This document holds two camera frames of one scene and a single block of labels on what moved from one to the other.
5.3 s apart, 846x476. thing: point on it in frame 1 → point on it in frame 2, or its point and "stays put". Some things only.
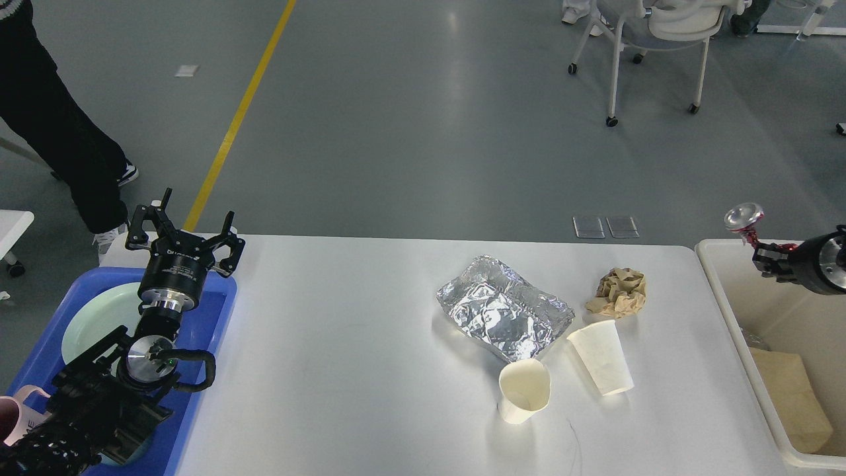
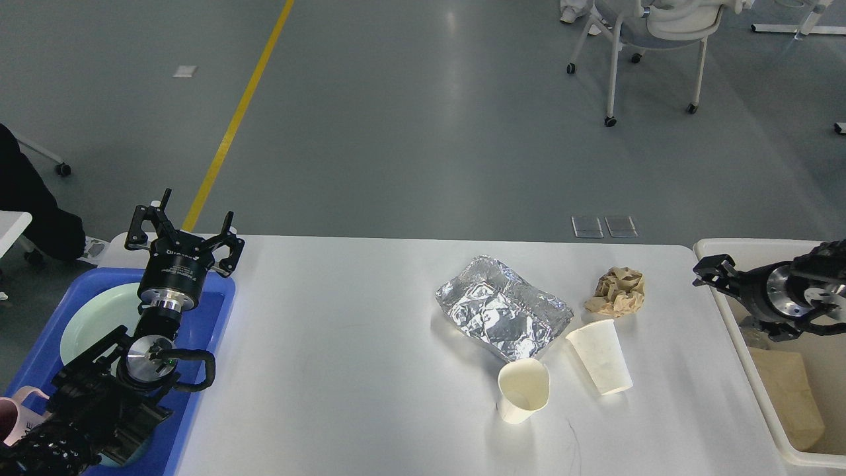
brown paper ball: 621,294 stays put
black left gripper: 179,262 stays put
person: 38,104 → 55,233
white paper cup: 600,345 stays put
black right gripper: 818,262 → 750,285
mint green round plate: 98,313 stays put
